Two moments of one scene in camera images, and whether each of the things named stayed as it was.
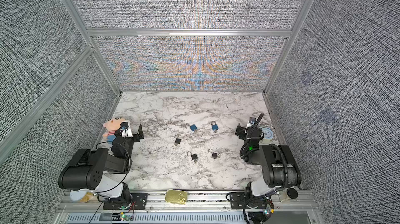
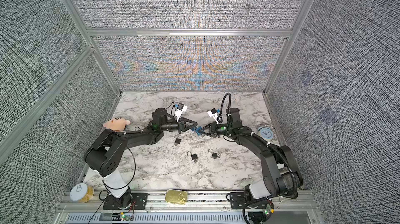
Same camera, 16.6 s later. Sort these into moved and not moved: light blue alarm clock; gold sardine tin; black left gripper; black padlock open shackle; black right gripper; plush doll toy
Moved: black left gripper; black right gripper
Not moved: gold sardine tin; black padlock open shackle; light blue alarm clock; plush doll toy
